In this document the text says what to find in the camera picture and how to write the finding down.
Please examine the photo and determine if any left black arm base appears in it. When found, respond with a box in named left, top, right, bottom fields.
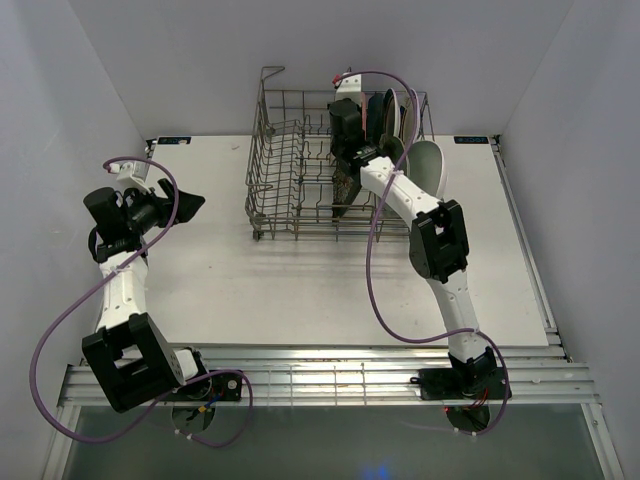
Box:
left=165, top=370, right=244, bottom=404

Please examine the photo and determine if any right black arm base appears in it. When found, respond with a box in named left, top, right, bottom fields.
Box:
left=409, top=368, right=512, bottom=400

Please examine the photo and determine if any pink polka dot plate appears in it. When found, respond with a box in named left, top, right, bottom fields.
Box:
left=366, top=95, right=377, bottom=139

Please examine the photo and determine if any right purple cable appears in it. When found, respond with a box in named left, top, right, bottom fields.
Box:
left=332, top=69, right=511, bottom=439

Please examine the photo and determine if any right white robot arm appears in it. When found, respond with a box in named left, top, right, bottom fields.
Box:
left=328, top=99, right=511, bottom=401

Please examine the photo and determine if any white oval plate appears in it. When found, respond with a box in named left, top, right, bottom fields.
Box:
left=408, top=140, right=447, bottom=199

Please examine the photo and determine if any purple cable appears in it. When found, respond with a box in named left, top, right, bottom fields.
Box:
left=28, top=156, right=255, bottom=449
left=332, top=69, right=511, bottom=439

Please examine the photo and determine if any mint green flower plate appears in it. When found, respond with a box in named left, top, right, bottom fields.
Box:
left=379, top=134, right=407, bottom=166

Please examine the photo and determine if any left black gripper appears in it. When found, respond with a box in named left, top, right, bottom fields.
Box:
left=125, top=179, right=205, bottom=235

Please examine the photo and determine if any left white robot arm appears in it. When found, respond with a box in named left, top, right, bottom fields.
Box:
left=82, top=178, right=212, bottom=413

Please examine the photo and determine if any dark teal square plate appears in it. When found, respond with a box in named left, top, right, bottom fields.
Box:
left=371, top=92, right=386, bottom=144

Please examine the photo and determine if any cream square floral plate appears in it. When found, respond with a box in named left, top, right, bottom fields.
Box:
left=361, top=92, right=371, bottom=142

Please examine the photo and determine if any grey wire dish rack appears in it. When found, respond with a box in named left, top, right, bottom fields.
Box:
left=244, top=65, right=436, bottom=245

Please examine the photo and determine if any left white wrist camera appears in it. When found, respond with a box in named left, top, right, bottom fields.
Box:
left=104, top=160, right=149, bottom=190

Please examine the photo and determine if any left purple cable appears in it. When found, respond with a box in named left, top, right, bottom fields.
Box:
left=28, top=156, right=255, bottom=449

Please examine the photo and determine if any dark square floral plate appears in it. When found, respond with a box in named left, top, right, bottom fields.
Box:
left=332, top=159, right=362, bottom=218

